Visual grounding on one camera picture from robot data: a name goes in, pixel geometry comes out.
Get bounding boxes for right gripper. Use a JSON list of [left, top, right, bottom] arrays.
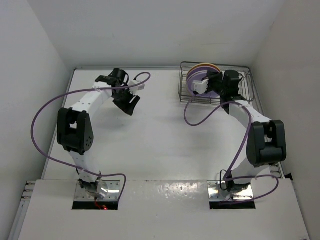
[[202, 70, 227, 97]]

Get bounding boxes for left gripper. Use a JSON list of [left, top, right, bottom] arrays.
[[112, 85, 140, 116]]

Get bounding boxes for purple plate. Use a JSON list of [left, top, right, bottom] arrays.
[[187, 70, 218, 98], [188, 67, 221, 73]]

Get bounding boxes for orange plate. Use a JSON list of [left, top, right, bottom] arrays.
[[192, 62, 221, 72]]

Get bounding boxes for cream plate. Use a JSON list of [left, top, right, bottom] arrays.
[[185, 71, 194, 93]]

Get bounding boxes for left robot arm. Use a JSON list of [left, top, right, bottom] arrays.
[[57, 68, 145, 198]]

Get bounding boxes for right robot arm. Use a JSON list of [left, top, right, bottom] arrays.
[[204, 70, 287, 192]]

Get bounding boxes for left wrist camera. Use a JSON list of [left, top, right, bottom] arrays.
[[128, 80, 145, 94]]

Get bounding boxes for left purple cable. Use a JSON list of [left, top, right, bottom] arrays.
[[30, 71, 152, 201]]

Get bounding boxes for purple cable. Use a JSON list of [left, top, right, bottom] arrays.
[[183, 94, 280, 202], [30, 71, 152, 201]]

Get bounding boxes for wire dish rack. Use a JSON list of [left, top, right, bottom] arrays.
[[178, 61, 256, 106]]

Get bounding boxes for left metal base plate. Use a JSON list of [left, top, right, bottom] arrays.
[[73, 180, 121, 202]]

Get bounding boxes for metal base plate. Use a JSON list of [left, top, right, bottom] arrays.
[[73, 180, 121, 202], [207, 180, 254, 202]]

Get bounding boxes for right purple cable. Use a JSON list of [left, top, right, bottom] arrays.
[[183, 94, 280, 202]]

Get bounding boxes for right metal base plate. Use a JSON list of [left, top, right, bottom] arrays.
[[207, 180, 254, 202]]

